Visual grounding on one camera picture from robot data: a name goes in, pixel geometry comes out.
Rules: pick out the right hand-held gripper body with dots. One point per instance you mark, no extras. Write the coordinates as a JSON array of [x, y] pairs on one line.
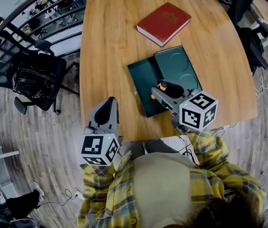
[[197, 113]]

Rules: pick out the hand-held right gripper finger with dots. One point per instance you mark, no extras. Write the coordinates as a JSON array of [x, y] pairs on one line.
[[157, 93]]

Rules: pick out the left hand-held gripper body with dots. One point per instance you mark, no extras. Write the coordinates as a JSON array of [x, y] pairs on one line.
[[100, 148]]

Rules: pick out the orange and black screwdriver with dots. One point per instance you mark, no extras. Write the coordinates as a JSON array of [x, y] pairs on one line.
[[163, 87]]

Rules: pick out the dark green container box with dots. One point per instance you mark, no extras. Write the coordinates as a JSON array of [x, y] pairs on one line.
[[146, 77]]

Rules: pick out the person's left forearm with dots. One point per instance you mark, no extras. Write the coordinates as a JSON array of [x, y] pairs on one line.
[[96, 179]]

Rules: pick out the person's right forearm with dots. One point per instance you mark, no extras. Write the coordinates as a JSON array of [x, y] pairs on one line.
[[207, 148]]

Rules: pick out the white power adapter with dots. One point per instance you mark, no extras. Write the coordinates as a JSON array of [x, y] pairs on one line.
[[79, 195]]

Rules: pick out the person's legs in dark trousers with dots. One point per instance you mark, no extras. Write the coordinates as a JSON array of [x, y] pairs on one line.
[[155, 146]]

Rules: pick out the person's torso in plaid shirt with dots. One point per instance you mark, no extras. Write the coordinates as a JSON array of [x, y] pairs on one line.
[[160, 189]]

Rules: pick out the red hardcover book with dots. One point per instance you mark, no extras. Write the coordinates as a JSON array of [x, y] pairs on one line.
[[163, 21]]

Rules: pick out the black bag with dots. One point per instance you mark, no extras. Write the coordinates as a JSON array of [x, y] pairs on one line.
[[252, 49]]

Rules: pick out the black office chair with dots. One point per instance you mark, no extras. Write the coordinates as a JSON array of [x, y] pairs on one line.
[[41, 72]]

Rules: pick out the black metal railing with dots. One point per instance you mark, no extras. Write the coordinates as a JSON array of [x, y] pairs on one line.
[[53, 6]]

